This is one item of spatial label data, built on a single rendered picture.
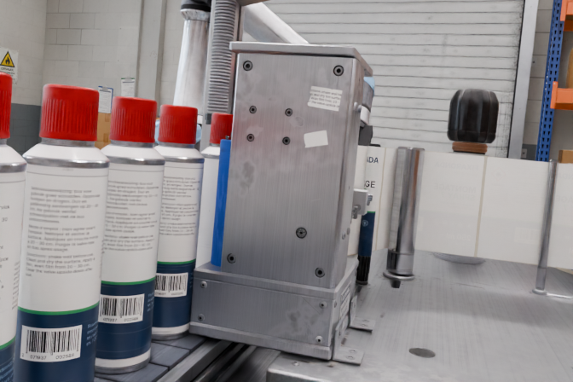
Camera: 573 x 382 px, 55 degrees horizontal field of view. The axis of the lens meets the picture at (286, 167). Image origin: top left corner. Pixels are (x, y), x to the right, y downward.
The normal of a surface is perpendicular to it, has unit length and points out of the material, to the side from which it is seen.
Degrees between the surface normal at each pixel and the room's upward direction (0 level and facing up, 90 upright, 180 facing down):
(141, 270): 90
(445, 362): 0
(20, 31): 90
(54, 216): 90
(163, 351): 0
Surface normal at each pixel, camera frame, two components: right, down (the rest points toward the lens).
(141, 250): 0.74, 0.10
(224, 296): -0.26, 0.03
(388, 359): 0.09, -0.99
